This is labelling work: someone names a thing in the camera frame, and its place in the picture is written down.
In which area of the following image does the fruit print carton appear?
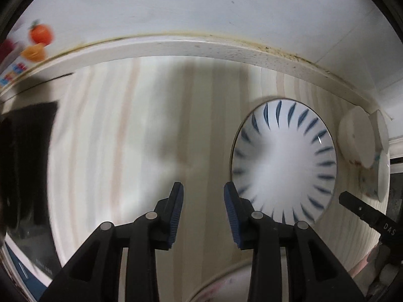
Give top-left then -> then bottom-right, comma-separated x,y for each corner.
0,19 -> 55,91

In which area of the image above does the blue striped white plate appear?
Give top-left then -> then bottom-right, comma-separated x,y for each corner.
231,98 -> 338,224

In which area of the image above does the white plate with pink print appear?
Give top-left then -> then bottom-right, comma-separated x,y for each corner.
184,256 -> 288,302

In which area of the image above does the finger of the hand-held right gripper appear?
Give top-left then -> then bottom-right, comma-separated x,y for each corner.
339,191 -> 396,241

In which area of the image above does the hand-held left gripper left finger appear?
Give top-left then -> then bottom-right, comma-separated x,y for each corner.
40,182 -> 184,302

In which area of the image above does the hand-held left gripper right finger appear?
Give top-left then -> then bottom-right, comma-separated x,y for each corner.
224,182 -> 366,302

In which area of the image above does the white plate with floral rim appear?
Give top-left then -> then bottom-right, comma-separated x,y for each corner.
357,110 -> 391,202

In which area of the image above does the plain white bowl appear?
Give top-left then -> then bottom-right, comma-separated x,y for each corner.
338,106 -> 375,168

